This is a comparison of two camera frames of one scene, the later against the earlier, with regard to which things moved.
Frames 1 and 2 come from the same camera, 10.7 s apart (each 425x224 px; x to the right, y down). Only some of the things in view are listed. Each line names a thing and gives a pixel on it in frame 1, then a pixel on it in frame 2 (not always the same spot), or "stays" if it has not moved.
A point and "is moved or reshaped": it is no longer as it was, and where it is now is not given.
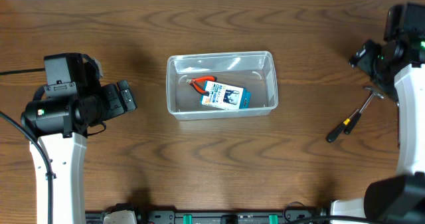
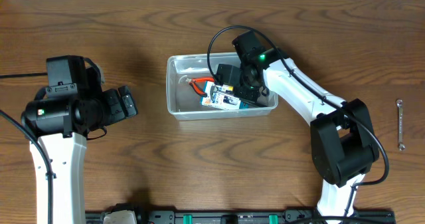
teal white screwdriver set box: (226, 96) stays
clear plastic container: (255, 71) stays
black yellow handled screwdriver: (337, 131) is moved or reshaped
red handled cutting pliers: (192, 80) stays
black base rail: (159, 217) stays
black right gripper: (363, 59) -> (246, 96)
